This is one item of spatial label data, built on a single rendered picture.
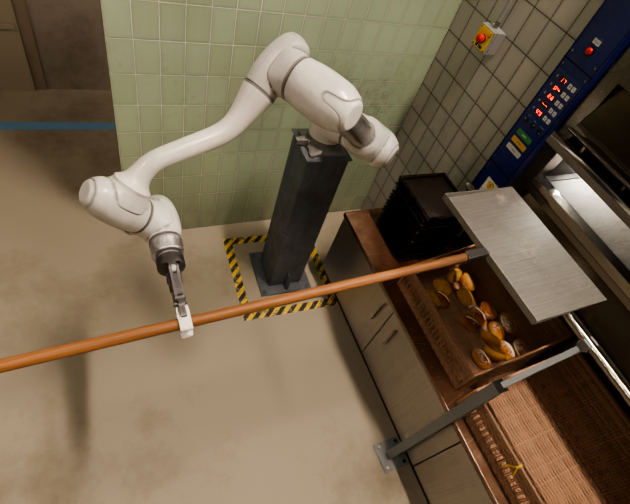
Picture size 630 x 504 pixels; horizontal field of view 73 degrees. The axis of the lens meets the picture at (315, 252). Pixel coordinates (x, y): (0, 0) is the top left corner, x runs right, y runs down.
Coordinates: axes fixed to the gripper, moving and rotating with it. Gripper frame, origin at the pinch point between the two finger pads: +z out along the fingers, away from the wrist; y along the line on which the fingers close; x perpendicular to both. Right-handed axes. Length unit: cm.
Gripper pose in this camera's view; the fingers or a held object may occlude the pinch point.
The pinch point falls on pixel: (184, 322)
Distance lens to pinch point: 113.8
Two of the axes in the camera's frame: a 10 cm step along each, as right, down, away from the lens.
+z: 3.6, 7.9, -5.0
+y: -2.1, 5.9, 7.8
